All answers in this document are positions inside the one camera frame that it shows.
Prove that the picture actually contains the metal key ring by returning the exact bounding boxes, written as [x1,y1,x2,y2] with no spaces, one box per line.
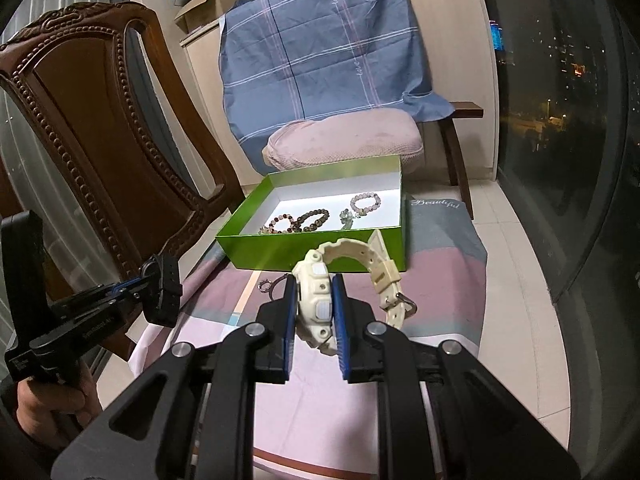
[256,274,292,297]

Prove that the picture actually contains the pink seat cushion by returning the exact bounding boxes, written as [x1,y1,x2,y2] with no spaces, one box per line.
[261,111,426,173]

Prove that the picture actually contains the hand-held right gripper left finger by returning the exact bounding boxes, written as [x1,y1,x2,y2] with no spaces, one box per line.
[50,274,297,480]

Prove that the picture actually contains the black wristwatch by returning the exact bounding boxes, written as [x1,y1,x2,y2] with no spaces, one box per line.
[140,254,182,329]

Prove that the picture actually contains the cream wristwatch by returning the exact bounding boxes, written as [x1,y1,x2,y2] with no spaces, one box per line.
[291,229,419,359]

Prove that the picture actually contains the reddish brown bead bracelet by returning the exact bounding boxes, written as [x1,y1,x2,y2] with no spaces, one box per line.
[257,213,301,235]

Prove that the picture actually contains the dark glass window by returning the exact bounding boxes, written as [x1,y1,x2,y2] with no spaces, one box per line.
[480,0,640,461]

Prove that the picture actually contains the pink bead bracelet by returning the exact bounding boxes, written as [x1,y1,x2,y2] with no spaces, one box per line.
[350,192,383,214]

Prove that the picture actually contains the dark wooden armchair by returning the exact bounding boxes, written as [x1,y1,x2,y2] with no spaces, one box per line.
[422,101,485,221]

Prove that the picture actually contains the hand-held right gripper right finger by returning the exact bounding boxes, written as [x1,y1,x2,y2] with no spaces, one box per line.
[332,273,581,480]

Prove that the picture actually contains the pink grey striped blanket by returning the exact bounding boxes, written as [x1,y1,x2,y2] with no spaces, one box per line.
[127,191,488,480]

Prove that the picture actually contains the dark brown bead bracelet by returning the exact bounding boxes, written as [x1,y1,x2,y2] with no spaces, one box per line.
[298,208,331,234]

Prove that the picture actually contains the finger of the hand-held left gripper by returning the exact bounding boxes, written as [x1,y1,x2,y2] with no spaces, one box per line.
[49,274,157,319]
[64,291,152,332]

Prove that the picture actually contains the person's left hand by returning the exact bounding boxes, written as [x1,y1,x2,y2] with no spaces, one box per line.
[14,360,105,436]

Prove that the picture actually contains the carved wooden chair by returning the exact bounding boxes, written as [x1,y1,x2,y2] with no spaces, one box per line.
[0,1,246,361]

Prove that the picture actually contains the green cardboard box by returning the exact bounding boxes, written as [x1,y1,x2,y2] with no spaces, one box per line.
[215,154,407,274]

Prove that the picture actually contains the green pendant charm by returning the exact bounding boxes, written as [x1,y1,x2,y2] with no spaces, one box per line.
[337,207,366,231]

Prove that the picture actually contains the blue plaid cloth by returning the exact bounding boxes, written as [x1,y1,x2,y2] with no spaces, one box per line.
[219,0,453,173]

